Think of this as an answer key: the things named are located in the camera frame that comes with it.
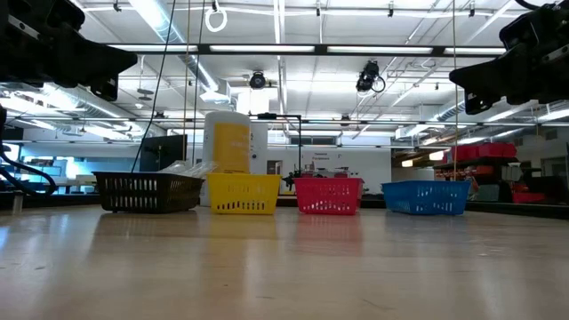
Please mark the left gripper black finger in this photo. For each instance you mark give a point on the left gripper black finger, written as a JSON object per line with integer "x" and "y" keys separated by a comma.
{"x": 98, "y": 62}
{"x": 106, "y": 88}

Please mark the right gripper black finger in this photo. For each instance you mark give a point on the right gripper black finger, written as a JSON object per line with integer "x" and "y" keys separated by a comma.
{"x": 478, "y": 103}
{"x": 493, "y": 75}

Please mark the black background robot arm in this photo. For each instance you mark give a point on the black background robot arm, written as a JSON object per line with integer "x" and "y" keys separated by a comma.
{"x": 293, "y": 181}

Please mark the white light strip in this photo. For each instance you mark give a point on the white light strip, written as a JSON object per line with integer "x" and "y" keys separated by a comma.
{"x": 380, "y": 50}
{"x": 262, "y": 48}
{"x": 155, "y": 48}
{"x": 473, "y": 50}

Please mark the red storage bin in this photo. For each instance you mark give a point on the red storage bin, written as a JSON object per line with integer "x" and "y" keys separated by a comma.
{"x": 464, "y": 153}
{"x": 498, "y": 150}

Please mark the black shelf unit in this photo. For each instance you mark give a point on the black shelf unit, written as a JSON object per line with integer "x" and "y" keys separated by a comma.
{"x": 475, "y": 162}

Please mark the orange storage bin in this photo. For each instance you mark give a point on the orange storage bin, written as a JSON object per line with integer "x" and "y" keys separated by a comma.
{"x": 483, "y": 170}

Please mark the black monitor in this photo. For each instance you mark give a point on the black monitor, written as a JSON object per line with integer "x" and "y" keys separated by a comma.
{"x": 169, "y": 151}

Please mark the blue plastic basket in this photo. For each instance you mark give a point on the blue plastic basket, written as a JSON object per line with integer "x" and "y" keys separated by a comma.
{"x": 424, "y": 195}

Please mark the black plastic basket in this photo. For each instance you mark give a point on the black plastic basket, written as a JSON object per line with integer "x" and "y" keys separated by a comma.
{"x": 146, "y": 191}

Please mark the white yellow wipes canister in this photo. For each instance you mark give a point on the white yellow wipes canister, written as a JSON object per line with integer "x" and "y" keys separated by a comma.
{"x": 226, "y": 142}

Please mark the black overhead crossbar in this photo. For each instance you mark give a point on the black overhead crossbar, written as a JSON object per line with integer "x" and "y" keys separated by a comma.
{"x": 320, "y": 49}

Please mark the yellow plastic basket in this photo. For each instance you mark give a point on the yellow plastic basket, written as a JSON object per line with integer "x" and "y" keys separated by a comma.
{"x": 244, "y": 193}

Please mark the red plastic basket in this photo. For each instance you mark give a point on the red plastic basket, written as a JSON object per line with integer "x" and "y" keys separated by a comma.
{"x": 326, "y": 195}

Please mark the black metal stand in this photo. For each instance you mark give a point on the black metal stand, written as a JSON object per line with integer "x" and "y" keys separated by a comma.
{"x": 300, "y": 142}

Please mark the small silver post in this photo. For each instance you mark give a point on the small silver post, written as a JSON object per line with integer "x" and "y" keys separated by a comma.
{"x": 18, "y": 202}

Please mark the black round overhead camera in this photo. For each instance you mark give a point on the black round overhead camera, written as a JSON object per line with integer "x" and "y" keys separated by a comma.
{"x": 257, "y": 81}

